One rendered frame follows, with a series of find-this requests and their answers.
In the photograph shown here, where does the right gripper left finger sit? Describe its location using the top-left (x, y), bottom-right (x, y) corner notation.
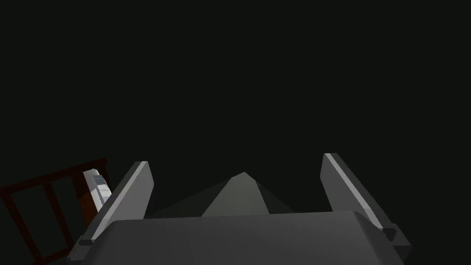
top-left (78, 161), bottom-right (155, 246)

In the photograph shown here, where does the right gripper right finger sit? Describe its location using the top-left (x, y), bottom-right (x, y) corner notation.
top-left (320, 152), bottom-right (399, 237)

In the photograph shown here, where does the white grey oblong object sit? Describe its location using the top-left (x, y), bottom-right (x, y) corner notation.
top-left (82, 169), bottom-right (113, 213)

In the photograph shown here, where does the dark red wooden frame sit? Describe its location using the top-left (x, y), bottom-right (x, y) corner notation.
top-left (0, 158), bottom-right (109, 265)

